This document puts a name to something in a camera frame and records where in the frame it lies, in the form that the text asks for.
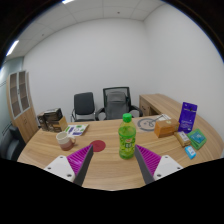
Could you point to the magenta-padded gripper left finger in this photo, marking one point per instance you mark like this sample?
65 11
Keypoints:
63 166

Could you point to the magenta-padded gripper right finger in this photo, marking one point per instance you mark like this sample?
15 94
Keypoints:
163 166

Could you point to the green drink bottle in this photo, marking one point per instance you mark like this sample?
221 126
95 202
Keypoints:
127 140

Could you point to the white and brown mug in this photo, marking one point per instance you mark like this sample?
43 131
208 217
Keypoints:
64 140

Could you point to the small blue box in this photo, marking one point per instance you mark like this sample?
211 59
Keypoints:
190 152

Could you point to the small beige box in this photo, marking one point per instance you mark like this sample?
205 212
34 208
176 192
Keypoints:
182 138

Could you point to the orange cardboard box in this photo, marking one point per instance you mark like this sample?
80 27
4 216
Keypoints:
166 128

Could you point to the printed paper leaflet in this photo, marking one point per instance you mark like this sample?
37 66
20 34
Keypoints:
76 129

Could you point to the flat round red coaster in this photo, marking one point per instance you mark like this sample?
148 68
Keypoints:
98 145

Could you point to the tan and black box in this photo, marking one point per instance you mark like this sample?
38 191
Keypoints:
57 125

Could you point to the green box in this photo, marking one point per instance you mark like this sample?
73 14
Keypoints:
197 138

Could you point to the dark printed box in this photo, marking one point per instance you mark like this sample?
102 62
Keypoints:
41 121

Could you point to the black ribbed box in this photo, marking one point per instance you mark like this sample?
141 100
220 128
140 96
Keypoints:
53 114

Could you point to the purple package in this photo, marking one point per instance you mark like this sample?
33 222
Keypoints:
187 116

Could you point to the black sofa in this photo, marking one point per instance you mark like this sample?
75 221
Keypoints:
11 143

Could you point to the wooden side desk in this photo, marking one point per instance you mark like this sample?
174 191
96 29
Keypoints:
156 103

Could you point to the black visitor chair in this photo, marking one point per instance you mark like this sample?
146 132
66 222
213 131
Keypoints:
84 105

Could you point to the wooden shelf unit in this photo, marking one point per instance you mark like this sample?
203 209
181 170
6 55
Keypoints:
21 106

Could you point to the grey mesh office chair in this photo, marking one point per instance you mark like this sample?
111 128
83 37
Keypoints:
116 103

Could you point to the ceiling light panel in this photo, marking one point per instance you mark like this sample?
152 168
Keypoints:
67 1
12 48

